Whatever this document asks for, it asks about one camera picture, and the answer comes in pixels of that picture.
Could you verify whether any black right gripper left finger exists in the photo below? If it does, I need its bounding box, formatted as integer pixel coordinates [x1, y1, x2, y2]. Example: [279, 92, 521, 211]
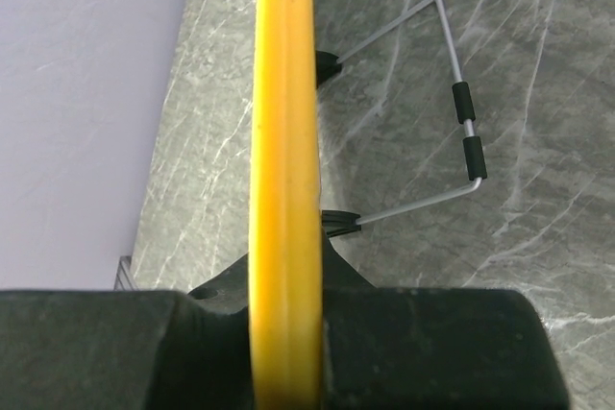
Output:
[1, 260, 253, 409]

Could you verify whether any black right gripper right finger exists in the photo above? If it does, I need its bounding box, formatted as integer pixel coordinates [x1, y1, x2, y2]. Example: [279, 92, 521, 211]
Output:
[323, 242, 571, 409]

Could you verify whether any yellow framed whiteboard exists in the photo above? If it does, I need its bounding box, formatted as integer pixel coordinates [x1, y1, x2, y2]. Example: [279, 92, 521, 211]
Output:
[248, 0, 323, 409]

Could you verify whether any aluminium rail frame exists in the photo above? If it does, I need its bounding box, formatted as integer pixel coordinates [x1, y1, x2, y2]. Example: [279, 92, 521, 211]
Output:
[113, 255, 138, 291]

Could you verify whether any metal wire whiteboard stand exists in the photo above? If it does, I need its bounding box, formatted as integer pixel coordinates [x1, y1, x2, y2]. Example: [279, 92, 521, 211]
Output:
[314, 0, 489, 241]

